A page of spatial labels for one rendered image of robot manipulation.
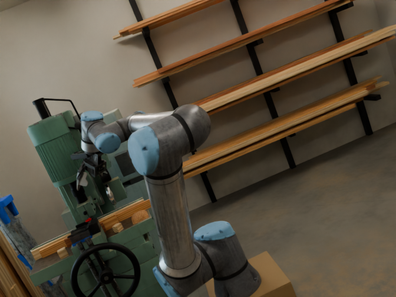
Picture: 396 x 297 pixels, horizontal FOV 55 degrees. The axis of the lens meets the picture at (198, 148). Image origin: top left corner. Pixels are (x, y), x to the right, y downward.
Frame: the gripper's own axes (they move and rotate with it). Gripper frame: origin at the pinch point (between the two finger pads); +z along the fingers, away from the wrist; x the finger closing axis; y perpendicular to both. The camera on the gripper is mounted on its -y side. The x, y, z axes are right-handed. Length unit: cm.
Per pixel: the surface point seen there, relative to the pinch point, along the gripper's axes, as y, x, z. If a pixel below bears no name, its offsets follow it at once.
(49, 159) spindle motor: -19.5, -5.9, -6.4
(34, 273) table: -2.0, -31.5, 34.5
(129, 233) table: 23.1, 2.8, 19.8
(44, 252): -11.1, -19.0, 37.9
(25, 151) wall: -205, 105, 124
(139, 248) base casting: 29.1, 3.9, 26.8
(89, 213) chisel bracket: 0.5, -0.4, 18.4
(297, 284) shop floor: 97, 80, 75
